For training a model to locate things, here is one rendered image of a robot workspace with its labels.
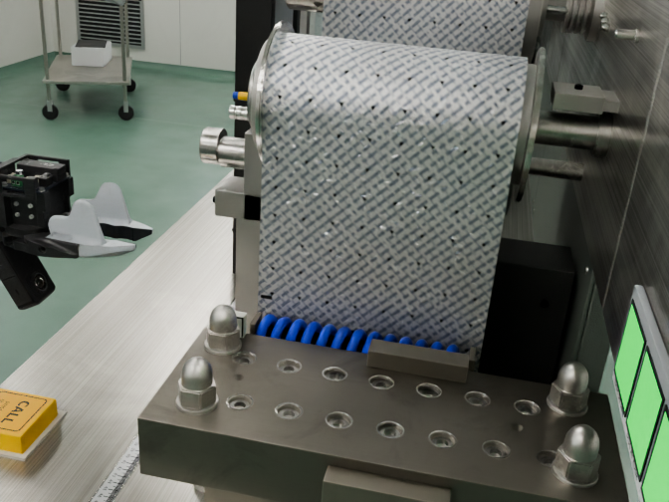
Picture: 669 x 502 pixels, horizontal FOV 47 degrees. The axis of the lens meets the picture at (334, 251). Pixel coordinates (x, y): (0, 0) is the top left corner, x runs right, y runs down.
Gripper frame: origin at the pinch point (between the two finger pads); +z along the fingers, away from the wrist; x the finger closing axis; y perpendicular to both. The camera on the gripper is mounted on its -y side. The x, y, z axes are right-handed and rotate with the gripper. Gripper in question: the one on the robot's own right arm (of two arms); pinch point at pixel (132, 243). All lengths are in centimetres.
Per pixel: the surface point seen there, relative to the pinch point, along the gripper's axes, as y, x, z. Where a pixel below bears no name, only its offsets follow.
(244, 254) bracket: -3.1, 7.8, 9.9
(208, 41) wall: -81, 556, -198
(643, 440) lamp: 9, -31, 45
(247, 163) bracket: 8.1, 7.1, 10.2
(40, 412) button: -16.6, -9.3, -6.8
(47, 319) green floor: -109, 147, -107
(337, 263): 1.5, -0.2, 22.2
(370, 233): 5.2, -0.2, 25.2
